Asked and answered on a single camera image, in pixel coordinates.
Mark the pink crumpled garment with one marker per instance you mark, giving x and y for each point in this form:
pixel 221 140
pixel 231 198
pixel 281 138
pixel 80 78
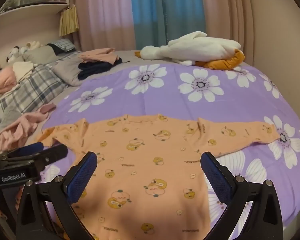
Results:
pixel 20 127

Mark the plaid quilt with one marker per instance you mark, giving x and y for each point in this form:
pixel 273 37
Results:
pixel 32 87

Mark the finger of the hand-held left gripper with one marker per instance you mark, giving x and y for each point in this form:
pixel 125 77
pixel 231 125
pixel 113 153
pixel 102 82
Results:
pixel 54 153
pixel 27 149

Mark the folded peach clothes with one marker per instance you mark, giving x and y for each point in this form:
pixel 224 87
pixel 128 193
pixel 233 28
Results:
pixel 98 55

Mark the cream cloth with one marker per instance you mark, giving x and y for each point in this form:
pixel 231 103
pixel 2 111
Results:
pixel 22 70

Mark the orange cartoon print shirt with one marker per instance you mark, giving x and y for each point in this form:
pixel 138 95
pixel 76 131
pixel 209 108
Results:
pixel 150 160

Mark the yellow hanging cloth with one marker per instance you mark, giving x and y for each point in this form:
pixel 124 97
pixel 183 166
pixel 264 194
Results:
pixel 68 20

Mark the white goose plush toy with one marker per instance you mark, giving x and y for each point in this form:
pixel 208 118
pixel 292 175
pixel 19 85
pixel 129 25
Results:
pixel 190 50

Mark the pink pillow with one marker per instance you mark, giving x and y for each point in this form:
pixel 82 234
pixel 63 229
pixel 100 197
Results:
pixel 3 78

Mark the mauve cloth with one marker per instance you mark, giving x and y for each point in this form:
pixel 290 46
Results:
pixel 47 108

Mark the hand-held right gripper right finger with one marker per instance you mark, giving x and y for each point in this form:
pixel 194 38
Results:
pixel 217 178

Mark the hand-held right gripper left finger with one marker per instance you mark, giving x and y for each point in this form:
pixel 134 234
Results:
pixel 80 178

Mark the long grey pillow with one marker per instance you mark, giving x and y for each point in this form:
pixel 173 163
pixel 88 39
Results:
pixel 40 54

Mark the small plush toys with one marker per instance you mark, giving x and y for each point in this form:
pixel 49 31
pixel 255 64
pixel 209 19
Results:
pixel 20 50

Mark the dark navy clothes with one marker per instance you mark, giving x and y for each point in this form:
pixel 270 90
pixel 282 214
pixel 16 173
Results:
pixel 95 68

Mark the striped pillow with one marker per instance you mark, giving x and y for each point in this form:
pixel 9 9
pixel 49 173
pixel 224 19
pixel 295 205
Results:
pixel 63 45

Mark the purple floral blanket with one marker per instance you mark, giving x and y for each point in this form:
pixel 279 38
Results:
pixel 180 97

